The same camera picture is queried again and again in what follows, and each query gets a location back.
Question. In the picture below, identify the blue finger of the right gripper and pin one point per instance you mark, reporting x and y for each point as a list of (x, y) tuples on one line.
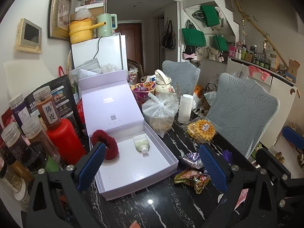
[(292, 136)]

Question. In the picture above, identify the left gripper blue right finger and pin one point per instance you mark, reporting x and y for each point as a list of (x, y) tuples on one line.
[(216, 167)]

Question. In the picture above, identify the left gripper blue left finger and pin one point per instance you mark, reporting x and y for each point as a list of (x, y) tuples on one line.
[(88, 166)]

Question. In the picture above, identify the lavender drawstring sachet pouch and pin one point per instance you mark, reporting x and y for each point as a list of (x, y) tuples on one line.
[(227, 155)]

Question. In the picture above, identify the green brown snack packet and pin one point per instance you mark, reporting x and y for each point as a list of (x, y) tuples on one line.
[(194, 178)]

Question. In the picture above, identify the silver purple chip bag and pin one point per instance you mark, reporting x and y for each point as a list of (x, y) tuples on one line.
[(193, 160)]

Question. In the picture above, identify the pink red mask pouch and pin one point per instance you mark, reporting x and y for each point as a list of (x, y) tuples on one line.
[(242, 197)]

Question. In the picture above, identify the dark red fuzzy scrunchie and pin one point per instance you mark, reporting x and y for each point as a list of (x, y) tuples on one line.
[(112, 149)]

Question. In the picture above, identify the cream hand cream tube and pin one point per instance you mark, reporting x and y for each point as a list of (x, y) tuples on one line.
[(141, 143)]

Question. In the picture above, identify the packaged waffles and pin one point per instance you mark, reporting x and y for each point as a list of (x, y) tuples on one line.
[(200, 130)]

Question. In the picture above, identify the lavender open gift box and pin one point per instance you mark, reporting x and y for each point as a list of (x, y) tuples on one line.
[(109, 105)]

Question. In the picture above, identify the near grey leaf chair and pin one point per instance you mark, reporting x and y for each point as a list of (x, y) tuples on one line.
[(242, 111)]

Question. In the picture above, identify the grey leaf chair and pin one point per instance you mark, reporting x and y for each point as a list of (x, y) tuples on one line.
[(242, 111), (184, 75)]

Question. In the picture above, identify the clear spice jar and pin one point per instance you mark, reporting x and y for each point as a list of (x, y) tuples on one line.
[(35, 132)]

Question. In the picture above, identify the jar with chinese label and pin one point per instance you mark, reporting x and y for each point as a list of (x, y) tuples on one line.
[(47, 107)]

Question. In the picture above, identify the white paper towel roll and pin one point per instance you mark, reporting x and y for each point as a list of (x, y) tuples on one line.
[(185, 108)]

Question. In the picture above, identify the clear plastic bag of food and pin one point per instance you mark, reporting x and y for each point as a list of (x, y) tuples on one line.
[(160, 111)]

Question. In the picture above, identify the black printed gift bag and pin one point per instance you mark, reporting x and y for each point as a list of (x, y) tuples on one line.
[(61, 90)]

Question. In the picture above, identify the purple instant noodle cup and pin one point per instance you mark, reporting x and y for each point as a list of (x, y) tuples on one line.
[(141, 91)]

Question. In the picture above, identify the far grey leaf chair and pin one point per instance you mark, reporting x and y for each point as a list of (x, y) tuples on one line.
[(184, 75)]

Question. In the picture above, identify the cream water bottle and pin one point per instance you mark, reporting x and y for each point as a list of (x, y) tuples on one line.
[(163, 83)]

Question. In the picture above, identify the small green handbag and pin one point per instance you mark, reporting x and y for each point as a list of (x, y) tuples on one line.
[(219, 43)]

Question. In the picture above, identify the white mini fridge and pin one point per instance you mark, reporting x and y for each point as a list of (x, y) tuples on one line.
[(108, 50)]

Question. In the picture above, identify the large green handbag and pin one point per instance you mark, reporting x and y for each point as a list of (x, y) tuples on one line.
[(192, 36)]

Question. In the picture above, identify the black hanging bag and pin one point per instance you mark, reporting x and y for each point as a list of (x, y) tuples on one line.
[(168, 40)]

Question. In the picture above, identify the yellow cooking pot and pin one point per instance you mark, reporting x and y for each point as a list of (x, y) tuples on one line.
[(82, 30)]

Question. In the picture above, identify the brown entrance door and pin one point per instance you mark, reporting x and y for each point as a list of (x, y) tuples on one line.
[(134, 44)]

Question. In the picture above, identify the mint green electric kettle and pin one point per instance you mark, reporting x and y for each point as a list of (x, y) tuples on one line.
[(110, 24)]

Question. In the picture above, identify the top green handbag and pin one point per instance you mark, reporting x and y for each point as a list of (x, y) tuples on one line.
[(208, 14)]

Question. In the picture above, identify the gold framed picture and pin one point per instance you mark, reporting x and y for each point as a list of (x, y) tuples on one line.
[(59, 13)]

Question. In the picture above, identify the wall intercom panel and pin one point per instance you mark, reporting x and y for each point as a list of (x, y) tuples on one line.
[(29, 37)]

